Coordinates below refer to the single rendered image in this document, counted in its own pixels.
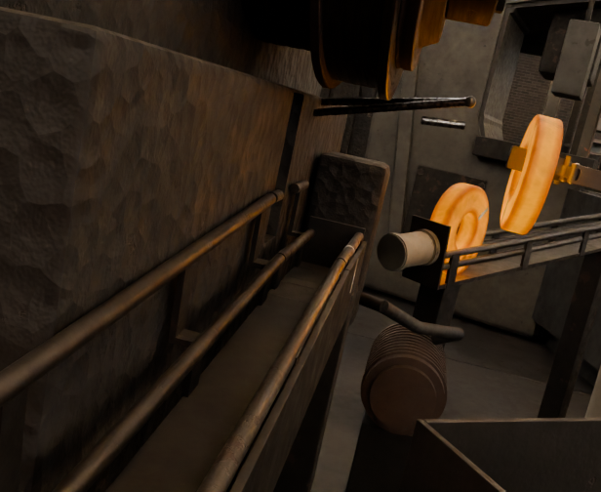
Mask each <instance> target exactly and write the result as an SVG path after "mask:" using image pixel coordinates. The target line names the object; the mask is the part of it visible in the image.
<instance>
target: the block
mask: <svg viewBox="0 0 601 492"><path fill-rule="evenodd" d="M389 175H390V169H389V166H388V165H387V164H385V163H384V162H379V161H376V160H371V159H367V158H362V157H358V156H353V155H348V154H344V153H339V152H335V151H332V152H327V153H322V154H321V156H320V157H319V159H318V163H317V168H316V173H315V176H314V177H313V180H312V183H311V190H312V191H311V195H310V200H309V205H308V210H307V214H306V219H305V224H304V228H303V232H306V231H307V228H308V223H309V219H310V216H313V217H317V218H322V219H326V220H330V221H334V222H339V223H343V224H347V225H351V226H359V227H363V228H365V229H366V231H365V235H364V240H363V241H366V242H367V246H366V250H365V255H364V259H363V263H362V267H361V271H360V275H359V280H358V284H357V285H358V288H357V292H356V297H355V301H354V305H353V310H352V314H351V317H350V322H349V326H350V325H351V324H352V323H353V321H354V319H355V317H356V315H357V312H358V309H359V306H360V305H359V300H360V296H361V293H362V292H363V288H364V284H365V280H366V275H367V271H368V267H369V262H370V259H371V255H372V251H373V246H374V242H375V238H376V233H377V229H378V225H379V220H380V216H381V209H382V204H383V200H384V197H385V192H386V188H387V184H388V179H389Z"/></svg>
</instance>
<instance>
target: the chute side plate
mask: <svg viewBox="0 0 601 492"><path fill-rule="evenodd" d="M366 246H367V242H366V241H363V242H362V244H361V246H360V247H359V248H358V250H357V251H356V253H355V254H354V256H353V257H352V259H351V261H350V263H349V265H348V266H347V267H346V268H345V270H344V272H343V275H342V277H341V280H340V281H339V282H338V284H337V286H336V288H335V290H334V292H333V294H332V296H331V298H330V300H329V302H328V303H327V304H326V306H325V308H324V310H323V312H322V314H321V316H320V318H319V320H318V322H317V324H316V325H315V327H314V329H313V331H312V333H311V335H310V337H309V339H308V341H307V343H306V345H305V347H304V348H303V350H302V354H301V356H300V359H299V361H298V363H297V365H296V366H295V367H294V369H293V370H292V372H291V374H290V376H289V378H288V380H287V382H286V384H285V386H284V388H283V389H282V391H281V392H280V394H279V396H278V398H277V400H276V402H275V404H274V406H273V408H272V410H271V412H270V414H269V416H268V417H267V419H266V421H265V423H264V425H263V427H262V429H261V431H260V434H259V436H258V438H257V439H256V441H255V443H254V445H253V447H252V449H251V451H250V453H249V455H248V457H247V459H246V461H245V462H244V464H243V466H242V468H241V470H240V472H239V473H238V475H237V477H236V479H235V481H234V483H233V484H232V486H231V488H230V490H229V492H273V490H274V487H275V485H276V483H277V480H278V478H279V475H280V473H281V471H282V469H283V467H284V464H285V462H286V460H287V457H288V455H289V452H290V450H291V448H292V445H293V443H294V440H295V438H296V436H297V433H298V431H299V428H300V426H301V422H302V420H303V417H304V415H305V413H306V410H307V408H308V405H309V403H310V401H311V398H312V396H313V394H314V392H315V390H316V387H317V385H318V382H319V380H320V378H321V375H322V373H323V370H324V368H325V365H326V363H327V361H328V358H329V356H330V353H331V351H332V349H333V346H334V344H335V342H336V340H337V338H338V335H339V333H340V331H341V328H342V326H343V323H344V322H345V320H346V317H347V313H348V308H349V304H350V300H351V295H352V293H353V291H354V289H355V287H356V285H357V284H358V280H359V275H360V271H361V267H362V263H363V259H364V255H365V250H366ZM357 260H358V263H357ZM356 264H357V266H356ZM355 268H356V271H355ZM354 272H355V275H354ZM353 276H354V279H353ZM352 281H353V284H352ZM351 285H352V288H351ZM350 289H351V292H350Z"/></svg>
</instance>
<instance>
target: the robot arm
mask: <svg viewBox="0 0 601 492"><path fill-rule="evenodd" d="M526 153H527V148H523V147H519V146H516V145H513V146H512V147H511V149H510V152H509V154H508V157H507V161H506V164H505V167H506V168H509V169H513V170H516V171H520V172H522V169H523V166H524V162H525V158H526ZM571 160H572V157H571V156H567V157H566V159H564V158H560V157H559V158H558V162H557V166H556V169H555V173H554V176H553V180H554V183H555V184H556V185H559V184H560V181H561V182H568V183H569V184H570V185H582V186H585V187H589V188H593V189H596V190H600V191H601V171H599V170H595V169H592V168H588V167H584V166H581V165H580V164H579V163H572V162H571Z"/></svg>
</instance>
